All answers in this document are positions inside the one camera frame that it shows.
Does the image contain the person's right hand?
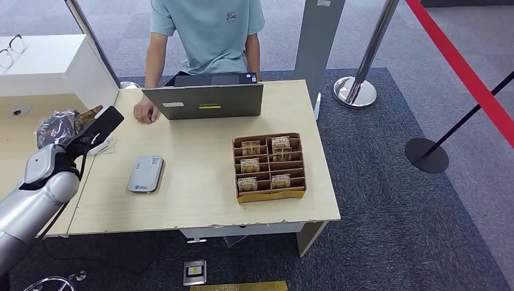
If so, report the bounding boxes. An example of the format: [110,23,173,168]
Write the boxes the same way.
[133,94,162,124]

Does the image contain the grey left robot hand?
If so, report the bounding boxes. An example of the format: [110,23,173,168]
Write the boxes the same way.
[35,109,82,150]

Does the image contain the gold patterned ID card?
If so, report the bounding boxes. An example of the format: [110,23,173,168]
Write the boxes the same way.
[75,105,104,130]

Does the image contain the grey card reader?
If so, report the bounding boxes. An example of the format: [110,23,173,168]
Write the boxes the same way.
[127,155,166,195]

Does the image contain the person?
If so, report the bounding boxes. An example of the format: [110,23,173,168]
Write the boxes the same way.
[133,0,266,124]

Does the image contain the cardboard card organizer box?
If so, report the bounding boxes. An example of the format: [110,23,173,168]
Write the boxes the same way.
[232,132,307,204]

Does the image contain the clear plastic film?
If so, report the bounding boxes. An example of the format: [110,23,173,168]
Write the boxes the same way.
[35,109,79,150]

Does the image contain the white power adapter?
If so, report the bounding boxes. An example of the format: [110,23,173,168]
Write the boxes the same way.
[88,136,111,156]

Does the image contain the grey laptop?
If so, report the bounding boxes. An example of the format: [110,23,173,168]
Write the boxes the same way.
[141,72,265,121]

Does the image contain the white cabinet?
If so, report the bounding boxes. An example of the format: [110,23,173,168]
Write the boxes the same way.
[0,34,121,126]

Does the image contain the black rimmed eyeglasses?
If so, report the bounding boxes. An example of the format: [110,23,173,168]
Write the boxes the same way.
[0,34,25,69]

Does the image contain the metal floor socket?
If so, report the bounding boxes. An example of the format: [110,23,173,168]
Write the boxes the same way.
[183,259,207,287]

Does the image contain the grey standing panel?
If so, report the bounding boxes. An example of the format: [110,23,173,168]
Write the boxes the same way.
[292,0,347,121]

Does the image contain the yellow floor tape strip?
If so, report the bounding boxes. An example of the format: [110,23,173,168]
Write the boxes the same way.
[189,280,289,291]

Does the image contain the desk leg panel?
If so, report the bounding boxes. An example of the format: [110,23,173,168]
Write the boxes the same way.
[296,221,329,258]

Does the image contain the dark blue carpet rug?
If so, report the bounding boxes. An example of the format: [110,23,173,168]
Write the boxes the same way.
[0,67,513,291]

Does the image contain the red barrier belt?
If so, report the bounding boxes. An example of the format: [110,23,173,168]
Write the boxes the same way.
[406,0,514,149]

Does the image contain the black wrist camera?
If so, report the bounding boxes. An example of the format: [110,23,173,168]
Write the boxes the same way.
[65,105,125,162]

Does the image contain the white charging cable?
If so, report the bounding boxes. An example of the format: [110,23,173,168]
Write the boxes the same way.
[90,134,118,156]

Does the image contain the chrome stanchion post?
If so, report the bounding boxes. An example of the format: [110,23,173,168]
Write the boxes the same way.
[332,0,401,109]
[64,0,141,90]

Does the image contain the chrome ring frame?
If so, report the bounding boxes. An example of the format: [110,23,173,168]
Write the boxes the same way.
[24,270,87,291]

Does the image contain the black stanchion post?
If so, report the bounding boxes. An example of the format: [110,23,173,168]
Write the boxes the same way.
[404,70,514,174]

